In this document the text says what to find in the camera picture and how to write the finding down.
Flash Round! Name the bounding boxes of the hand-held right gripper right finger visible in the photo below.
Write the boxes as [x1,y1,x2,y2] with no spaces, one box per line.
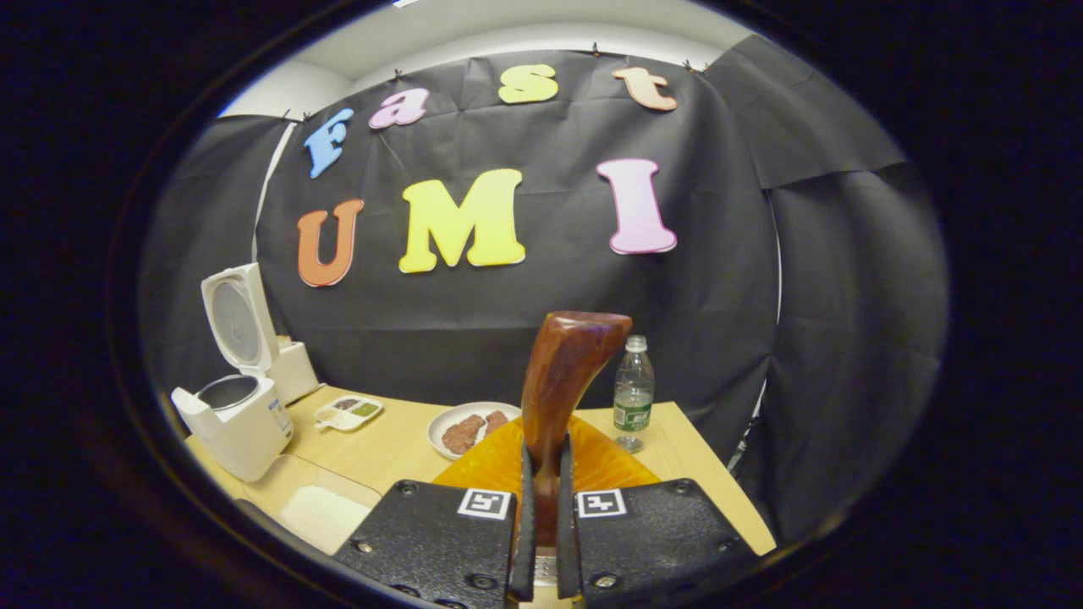
[554,414,758,606]

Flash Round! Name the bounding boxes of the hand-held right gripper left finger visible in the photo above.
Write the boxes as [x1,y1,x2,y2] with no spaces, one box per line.
[334,419,536,606]

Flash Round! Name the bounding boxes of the brown wooden spoon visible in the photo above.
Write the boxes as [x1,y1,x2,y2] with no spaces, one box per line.
[520,310,634,546]

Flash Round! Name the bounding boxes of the white rice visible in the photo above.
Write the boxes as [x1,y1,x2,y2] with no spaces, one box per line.
[281,485,371,551]

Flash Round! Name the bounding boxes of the white rice cooker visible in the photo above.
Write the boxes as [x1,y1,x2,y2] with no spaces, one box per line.
[171,263,295,483]

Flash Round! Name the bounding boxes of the white round plate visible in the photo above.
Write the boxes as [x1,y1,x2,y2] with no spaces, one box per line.
[426,401,523,462]

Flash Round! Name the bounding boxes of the clear plastic water bottle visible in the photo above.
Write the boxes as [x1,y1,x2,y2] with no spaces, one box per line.
[613,335,656,455]

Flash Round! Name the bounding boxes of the white divided dish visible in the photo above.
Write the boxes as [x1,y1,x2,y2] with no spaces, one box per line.
[313,395,384,433]

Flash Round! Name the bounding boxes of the black backdrop cloth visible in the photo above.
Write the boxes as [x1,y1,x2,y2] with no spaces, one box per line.
[140,34,948,542]

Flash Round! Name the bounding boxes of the white toaster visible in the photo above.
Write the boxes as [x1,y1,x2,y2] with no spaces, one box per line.
[269,336,321,405]

